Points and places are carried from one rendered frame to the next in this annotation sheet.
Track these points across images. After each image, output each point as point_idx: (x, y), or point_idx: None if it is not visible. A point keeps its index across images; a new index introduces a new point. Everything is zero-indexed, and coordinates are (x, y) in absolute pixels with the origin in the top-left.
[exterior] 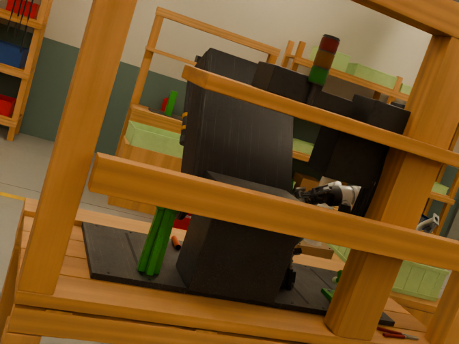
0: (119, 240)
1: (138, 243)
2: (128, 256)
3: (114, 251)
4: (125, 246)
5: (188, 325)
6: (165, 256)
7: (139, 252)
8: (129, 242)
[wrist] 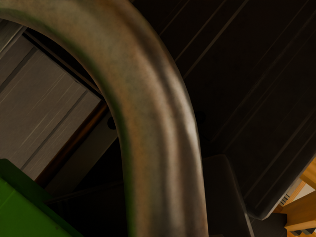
0: (46, 152)
1: (25, 150)
2: (89, 97)
3: (90, 111)
4: (60, 130)
5: None
6: (32, 103)
7: (59, 114)
8: (39, 148)
